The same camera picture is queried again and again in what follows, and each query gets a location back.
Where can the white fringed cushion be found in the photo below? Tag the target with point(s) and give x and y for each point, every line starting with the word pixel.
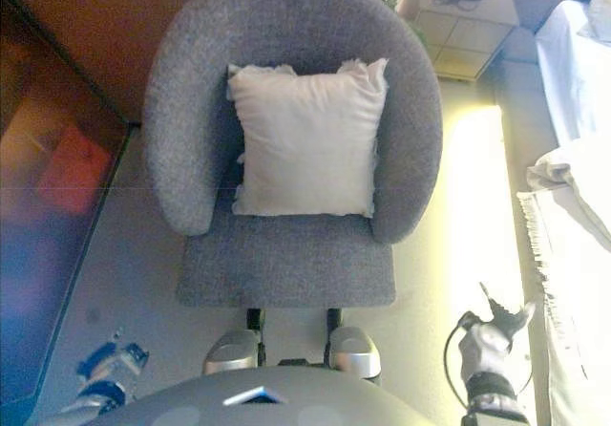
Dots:
pixel 305 139

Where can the grey fabric armchair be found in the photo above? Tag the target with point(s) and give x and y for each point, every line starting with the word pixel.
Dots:
pixel 286 263

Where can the grey robot torso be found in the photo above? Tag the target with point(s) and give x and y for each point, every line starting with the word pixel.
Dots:
pixel 238 402

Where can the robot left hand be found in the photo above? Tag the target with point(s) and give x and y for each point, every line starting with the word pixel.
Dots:
pixel 110 356

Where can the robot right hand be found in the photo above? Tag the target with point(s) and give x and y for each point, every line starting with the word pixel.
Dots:
pixel 487 345

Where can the beige wooden nightstand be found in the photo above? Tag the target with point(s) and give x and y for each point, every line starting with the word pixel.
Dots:
pixel 470 29

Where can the glossy dark wooden cabinet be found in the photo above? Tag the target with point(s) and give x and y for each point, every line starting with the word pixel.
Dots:
pixel 43 182

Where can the white fringed bedspread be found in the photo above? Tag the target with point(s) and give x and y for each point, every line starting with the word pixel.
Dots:
pixel 573 311

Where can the silver robot leg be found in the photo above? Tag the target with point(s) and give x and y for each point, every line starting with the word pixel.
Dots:
pixel 231 349
pixel 353 352

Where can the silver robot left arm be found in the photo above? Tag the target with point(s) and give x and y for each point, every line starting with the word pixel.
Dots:
pixel 95 397

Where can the silver robot right leg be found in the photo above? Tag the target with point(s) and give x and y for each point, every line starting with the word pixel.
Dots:
pixel 353 352

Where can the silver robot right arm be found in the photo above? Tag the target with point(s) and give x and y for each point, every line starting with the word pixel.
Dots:
pixel 494 399

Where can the white duvet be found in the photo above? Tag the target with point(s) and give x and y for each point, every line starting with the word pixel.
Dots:
pixel 577 187

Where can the white bed sheet mattress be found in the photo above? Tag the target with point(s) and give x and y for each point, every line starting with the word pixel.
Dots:
pixel 573 72

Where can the silver robot left leg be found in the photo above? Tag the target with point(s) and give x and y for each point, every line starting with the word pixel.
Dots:
pixel 231 349

